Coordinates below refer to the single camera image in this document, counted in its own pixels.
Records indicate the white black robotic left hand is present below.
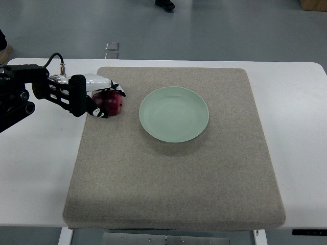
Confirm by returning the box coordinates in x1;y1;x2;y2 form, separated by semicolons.
32;74;126;118

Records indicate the red apple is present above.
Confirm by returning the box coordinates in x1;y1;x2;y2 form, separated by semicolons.
92;91;123;117

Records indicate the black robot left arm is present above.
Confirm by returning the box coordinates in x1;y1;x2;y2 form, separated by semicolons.
1;53;65;132

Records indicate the lower floor outlet plate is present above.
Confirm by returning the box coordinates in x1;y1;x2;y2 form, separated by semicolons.
105;52;119;59

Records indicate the floor outlet plate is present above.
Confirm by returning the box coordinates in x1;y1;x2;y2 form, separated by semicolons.
105;42;119;51
105;52;119;59

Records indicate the upper floor outlet plate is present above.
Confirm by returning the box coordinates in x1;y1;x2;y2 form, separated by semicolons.
105;42;119;51

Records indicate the light green plate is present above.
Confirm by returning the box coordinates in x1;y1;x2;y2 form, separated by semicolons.
139;86;209;143

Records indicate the tan boot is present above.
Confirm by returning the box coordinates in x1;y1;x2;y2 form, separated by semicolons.
0;44;12;64

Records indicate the black shoe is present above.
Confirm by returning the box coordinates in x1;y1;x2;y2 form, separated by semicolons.
154;0;175;12

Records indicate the beige fabric mat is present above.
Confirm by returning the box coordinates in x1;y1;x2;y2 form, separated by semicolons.
63;67;286;231

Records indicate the white table leg left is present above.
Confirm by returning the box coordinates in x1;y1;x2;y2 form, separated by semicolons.
58;227;73;245

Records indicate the white table leg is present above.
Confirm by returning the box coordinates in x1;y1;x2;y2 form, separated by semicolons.
253;230;268;245
58;227;73;245

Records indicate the white table leg right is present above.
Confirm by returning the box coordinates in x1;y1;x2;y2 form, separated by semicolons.
253;230;268;245

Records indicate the cardboard box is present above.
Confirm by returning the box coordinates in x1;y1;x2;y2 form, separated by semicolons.
300;0;327;12

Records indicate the black table control panel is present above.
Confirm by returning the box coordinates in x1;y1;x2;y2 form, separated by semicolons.
292;229;327;236

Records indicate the metal base plate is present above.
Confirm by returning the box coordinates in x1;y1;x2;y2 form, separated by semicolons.
102;233;230;245

